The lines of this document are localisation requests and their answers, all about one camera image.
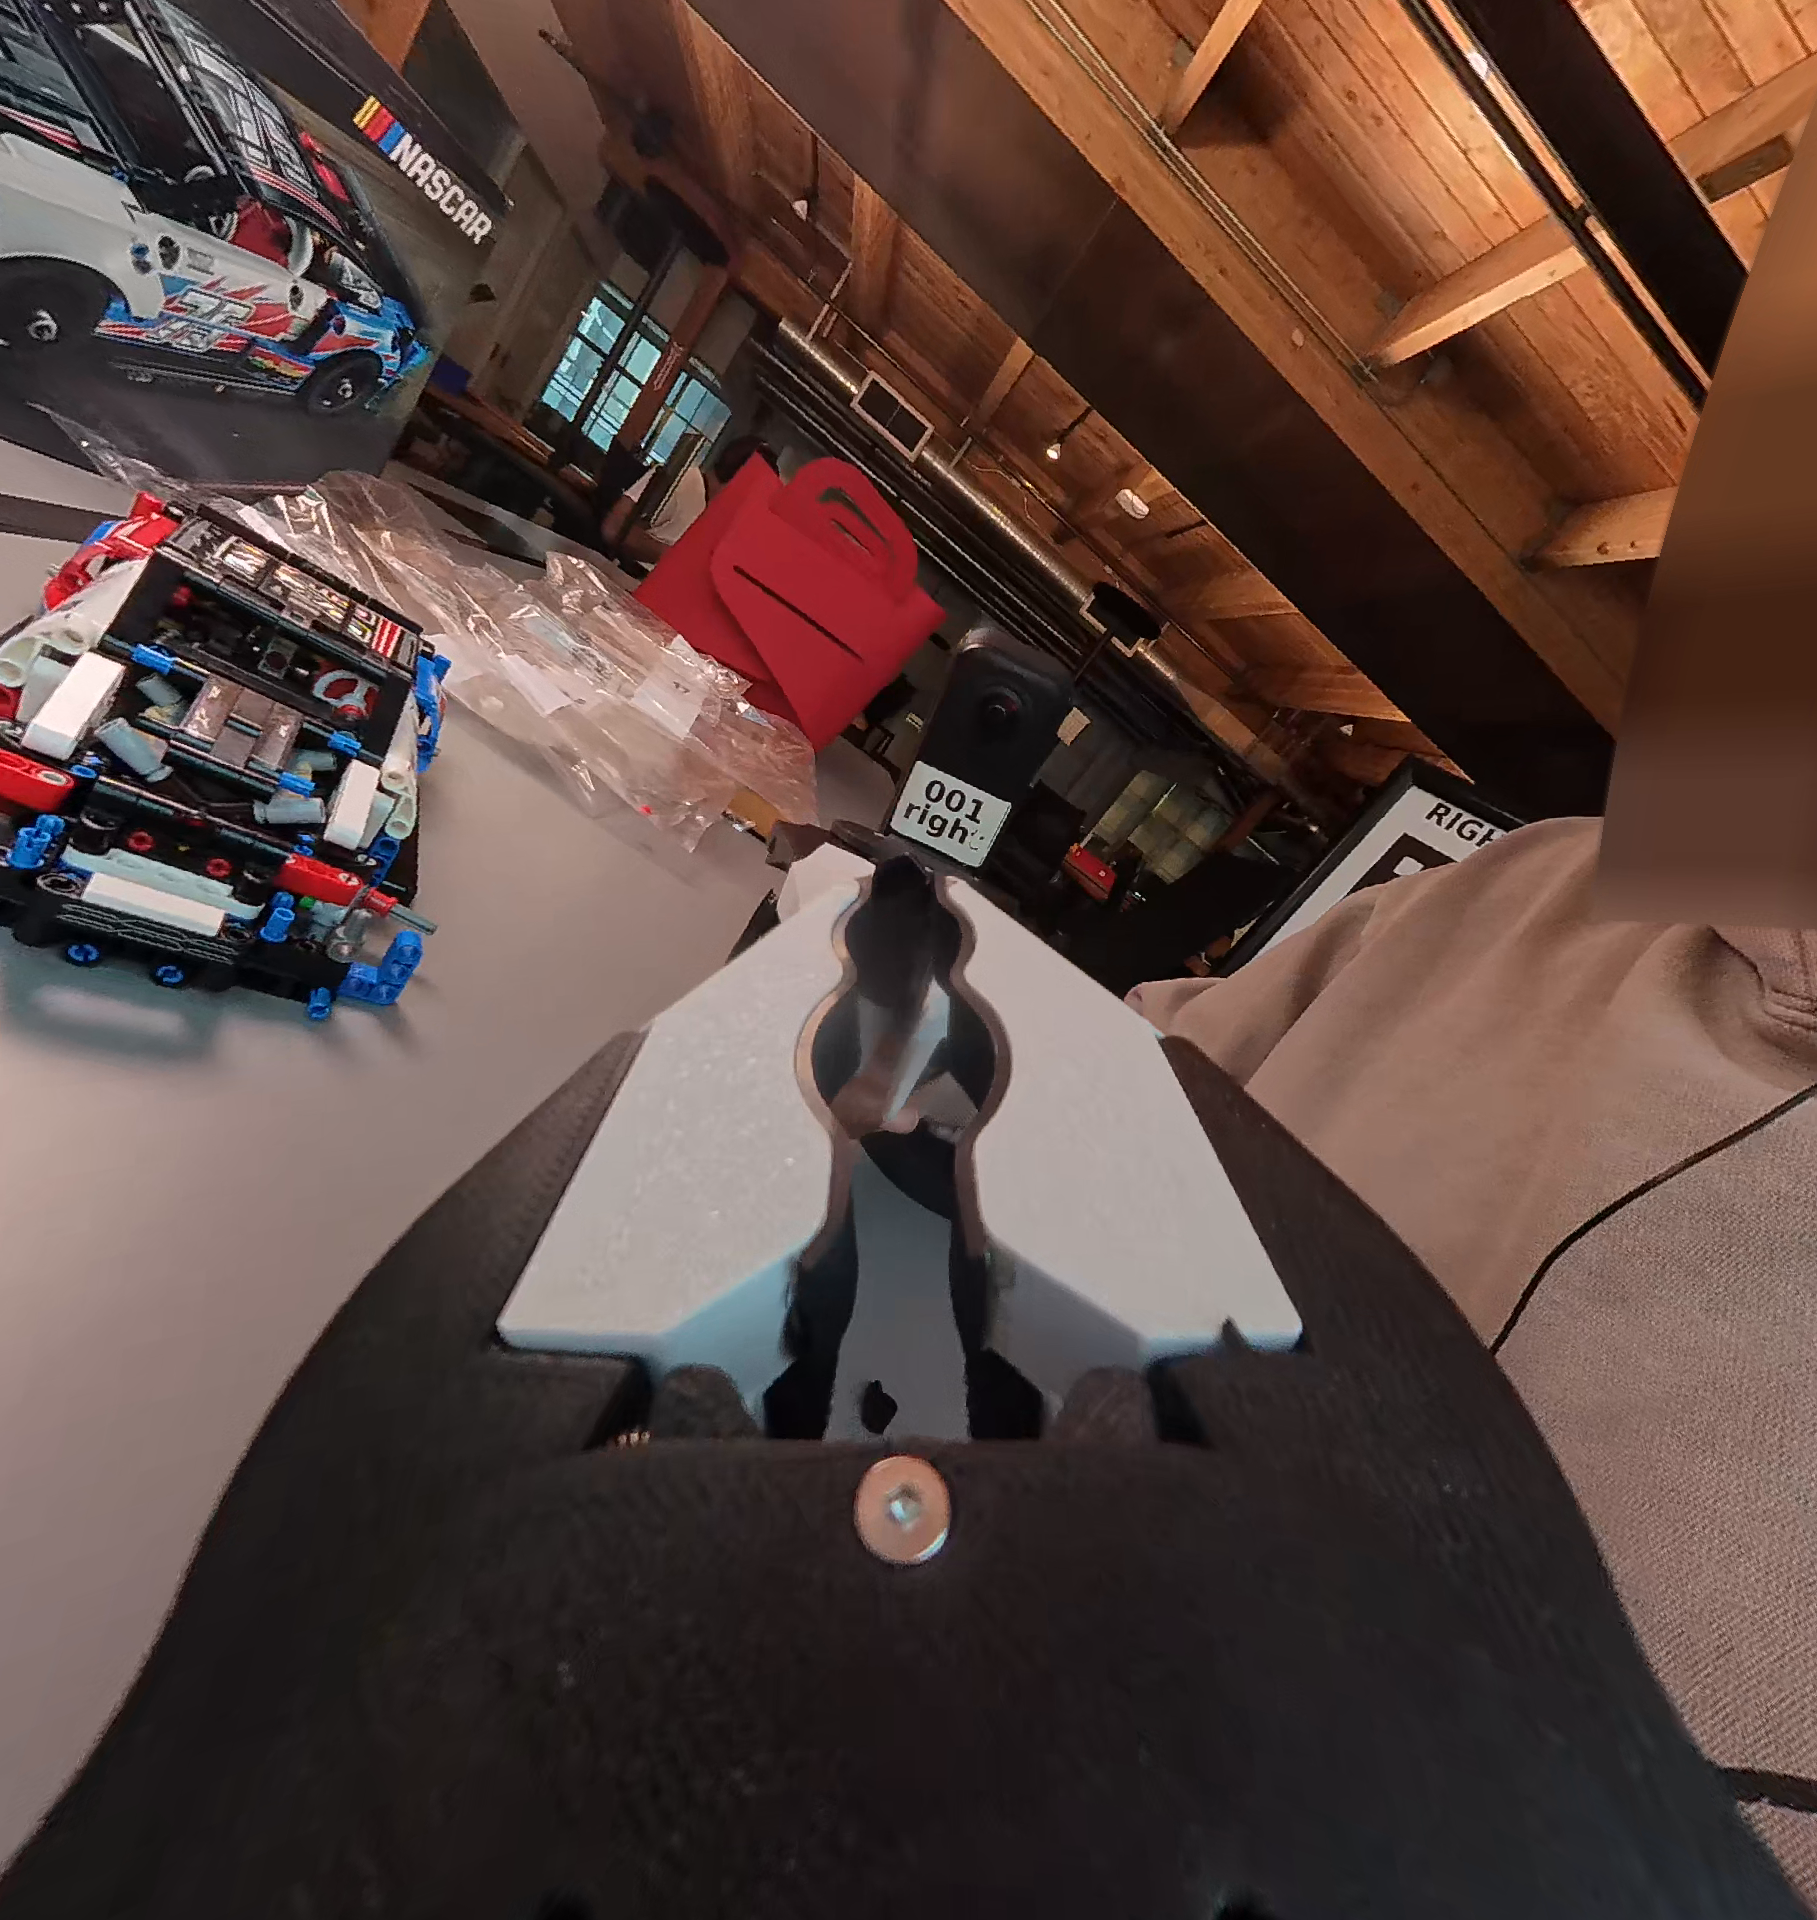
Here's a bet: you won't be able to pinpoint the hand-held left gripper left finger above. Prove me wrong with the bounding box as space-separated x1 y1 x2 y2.
493 852 911 1438

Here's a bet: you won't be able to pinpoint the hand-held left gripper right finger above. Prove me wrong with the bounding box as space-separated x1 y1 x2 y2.
909 854 1304 1428

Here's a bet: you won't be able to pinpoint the brick-built toy race car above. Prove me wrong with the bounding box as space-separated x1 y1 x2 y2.
0 494 454 1026

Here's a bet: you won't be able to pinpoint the person's right forearm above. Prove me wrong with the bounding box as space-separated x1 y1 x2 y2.
1123 817 1607 1098

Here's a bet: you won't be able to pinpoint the red felt bag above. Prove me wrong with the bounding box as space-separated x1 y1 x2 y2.
633 451 950 756

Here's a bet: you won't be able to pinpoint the heap of clear plastic bags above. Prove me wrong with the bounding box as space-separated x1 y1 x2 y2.
61 404 823 879

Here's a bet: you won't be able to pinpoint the person's beige hoodie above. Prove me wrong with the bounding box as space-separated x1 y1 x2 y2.
1237 817 1817 1920

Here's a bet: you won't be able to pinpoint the toy car set box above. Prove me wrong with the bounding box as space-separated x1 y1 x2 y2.
0 0 516 485

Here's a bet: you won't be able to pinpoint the thin black cable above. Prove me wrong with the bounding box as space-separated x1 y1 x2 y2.
1491 1057 1817 1352

